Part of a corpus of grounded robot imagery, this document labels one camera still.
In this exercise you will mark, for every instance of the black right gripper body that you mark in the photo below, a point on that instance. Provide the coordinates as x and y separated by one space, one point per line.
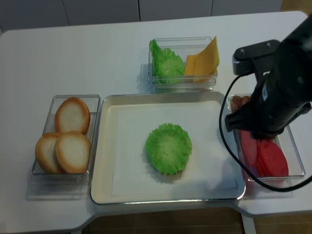
278 99

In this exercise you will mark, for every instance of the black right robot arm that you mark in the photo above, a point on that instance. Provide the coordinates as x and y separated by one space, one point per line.
292 56

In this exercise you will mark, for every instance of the yellow cheese slice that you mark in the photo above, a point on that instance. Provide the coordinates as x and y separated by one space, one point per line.
201 67

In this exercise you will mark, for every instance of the clear lettuce cheese container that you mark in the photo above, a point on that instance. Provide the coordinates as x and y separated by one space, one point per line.
182 47

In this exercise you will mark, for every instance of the lettuce leaf in container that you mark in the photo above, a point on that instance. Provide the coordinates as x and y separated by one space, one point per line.
165 61

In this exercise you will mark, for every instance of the lettuce leaf on tray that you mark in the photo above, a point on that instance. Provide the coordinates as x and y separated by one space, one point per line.
168 149

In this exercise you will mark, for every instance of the brown meat patty leftmost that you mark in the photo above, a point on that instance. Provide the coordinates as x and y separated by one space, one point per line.
237 102

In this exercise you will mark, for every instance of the left tomato slice in container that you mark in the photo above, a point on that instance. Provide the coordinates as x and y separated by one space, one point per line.
249 148

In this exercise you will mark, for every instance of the tomato slice in container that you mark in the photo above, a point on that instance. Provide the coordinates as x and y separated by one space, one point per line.
249 148
271 161

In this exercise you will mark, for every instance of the clear patty tomato container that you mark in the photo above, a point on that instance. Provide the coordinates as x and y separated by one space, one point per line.
286 143

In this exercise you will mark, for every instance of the right tomato slice in container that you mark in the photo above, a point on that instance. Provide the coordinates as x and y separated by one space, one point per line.
271 161

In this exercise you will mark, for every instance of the white paper sheet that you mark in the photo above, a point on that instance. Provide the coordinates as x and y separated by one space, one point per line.
209 168

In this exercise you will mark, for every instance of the white metal tray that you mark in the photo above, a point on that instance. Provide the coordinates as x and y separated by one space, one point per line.
102 179

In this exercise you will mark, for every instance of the back bun half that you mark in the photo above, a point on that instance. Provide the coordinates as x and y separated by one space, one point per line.
72 115

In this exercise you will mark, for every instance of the bun half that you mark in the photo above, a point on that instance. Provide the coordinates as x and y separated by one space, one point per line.
72 115
72 152
45 153

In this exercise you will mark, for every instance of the front right bun half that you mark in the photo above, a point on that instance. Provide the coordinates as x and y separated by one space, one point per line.
72 152

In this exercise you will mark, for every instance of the clear plastic bun container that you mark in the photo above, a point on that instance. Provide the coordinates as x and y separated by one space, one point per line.
65 186

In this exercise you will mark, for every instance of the front left bun half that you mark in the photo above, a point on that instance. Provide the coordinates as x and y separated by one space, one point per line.
45 153

